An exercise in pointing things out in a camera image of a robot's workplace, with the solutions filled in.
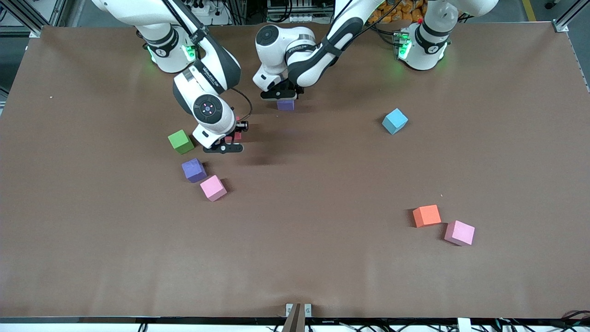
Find pink foam cube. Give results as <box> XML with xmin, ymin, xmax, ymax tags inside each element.
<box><xmin>444</xmin><ymin>220</ymin><xmax>476</xmax><ymax>246</ymax></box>
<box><xmin>200</xmin><ymin>175</ymin><xmax>228</xmax><ymax>202</ymax></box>

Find black cable bundle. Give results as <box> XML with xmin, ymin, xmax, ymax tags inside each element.
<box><xmin>491</xmin><ymin>310</ymin><xmax>590</xmax><ymax>332</ymax></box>

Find orange snack packets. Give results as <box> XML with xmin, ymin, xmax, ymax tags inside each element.
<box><xmin>368</xmin><ymin>0</ymin><xmax>427</xmax><ymax>24</ymax></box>

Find green foam cube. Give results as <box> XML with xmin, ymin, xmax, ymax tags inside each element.
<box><xmin>167</xmin><ymin>130</ymin><xmax>195</xmax><ymax>155</ymax></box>

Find light blue foam cube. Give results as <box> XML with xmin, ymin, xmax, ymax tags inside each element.
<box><xmin>382</xmin><ymin>108</ymin><xmax>409</xmax><ymax>135</ymax></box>

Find silver aluminium frame profile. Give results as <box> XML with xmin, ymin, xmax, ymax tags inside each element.
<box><xmin>0</xmin><ymin>0</ymin><xmax>77</xmax><ymax>38</ymax></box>
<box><xmin>553</xmin><ymin>0</ymin><xmax>590</xmax><ymax>34</ymax></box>

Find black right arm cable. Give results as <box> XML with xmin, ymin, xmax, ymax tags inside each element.
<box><xmin>161</xmin><ymin>0</ymin><xmax>253</xmax><ymax>123</ymax></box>

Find brown table cover sheet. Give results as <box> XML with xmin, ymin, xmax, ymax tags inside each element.
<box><xmin>0</xmin><ymin>22</ymin><xmax>590</xmax><ymax>320</ymax></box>

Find grey equipment rack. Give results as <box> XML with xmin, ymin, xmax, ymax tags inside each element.
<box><xmin>266</xmin><ymin>0</ymin><xmax>333</xmax><ymax>24</ymax></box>

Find white power strip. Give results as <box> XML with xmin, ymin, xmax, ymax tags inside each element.
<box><xmin>190</xmin><ymin>0</ymin><xmax>231</xmax><ymax>26</ymax></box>

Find red foam cube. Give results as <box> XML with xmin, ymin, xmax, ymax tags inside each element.
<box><xmin>226</xmin><ymin>118</ymin><xmax>243</xmax><ymax>142</ymax></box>

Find orange foam cube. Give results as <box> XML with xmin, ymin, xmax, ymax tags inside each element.
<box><xmin>413</xmin><ymin>205</ymin><xmax>442</xmax><ymax>228</ymax></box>

